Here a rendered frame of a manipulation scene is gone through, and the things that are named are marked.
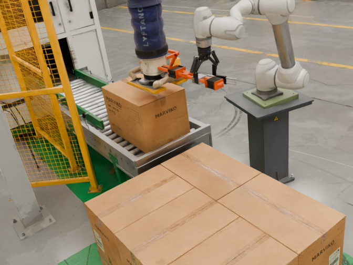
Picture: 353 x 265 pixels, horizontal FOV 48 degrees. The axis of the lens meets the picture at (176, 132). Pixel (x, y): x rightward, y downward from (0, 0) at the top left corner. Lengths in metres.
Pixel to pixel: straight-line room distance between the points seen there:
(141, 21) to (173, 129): 0.85
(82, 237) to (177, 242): 1.21
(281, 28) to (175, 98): 0.88
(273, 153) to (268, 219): 1.09
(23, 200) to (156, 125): 1.24
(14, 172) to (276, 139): 2.04
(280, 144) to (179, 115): 0.86
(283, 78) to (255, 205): 0.99
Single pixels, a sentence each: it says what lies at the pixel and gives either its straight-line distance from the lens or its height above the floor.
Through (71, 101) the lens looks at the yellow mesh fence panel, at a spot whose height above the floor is 0.89.
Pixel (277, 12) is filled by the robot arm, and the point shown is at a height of 1.47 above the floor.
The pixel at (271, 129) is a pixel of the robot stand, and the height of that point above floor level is 0.53.
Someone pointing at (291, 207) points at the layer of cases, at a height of 0.54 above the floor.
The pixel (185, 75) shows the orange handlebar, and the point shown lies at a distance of 2.49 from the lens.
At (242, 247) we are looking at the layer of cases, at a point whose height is 0.54.
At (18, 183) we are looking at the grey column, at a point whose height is 0.43.
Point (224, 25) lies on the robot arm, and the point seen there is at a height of 1.54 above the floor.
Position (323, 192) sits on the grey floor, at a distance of 3.38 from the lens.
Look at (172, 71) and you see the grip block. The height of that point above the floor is 1.20.
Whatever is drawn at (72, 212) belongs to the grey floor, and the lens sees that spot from 3.52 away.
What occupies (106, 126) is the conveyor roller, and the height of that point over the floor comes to 0.55.
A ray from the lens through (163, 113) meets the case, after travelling 2.88.
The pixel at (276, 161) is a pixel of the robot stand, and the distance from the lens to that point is 3.32.
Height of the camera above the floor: 2.04
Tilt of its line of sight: 28 degrees down
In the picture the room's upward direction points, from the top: 8 degrees counter-clockwise
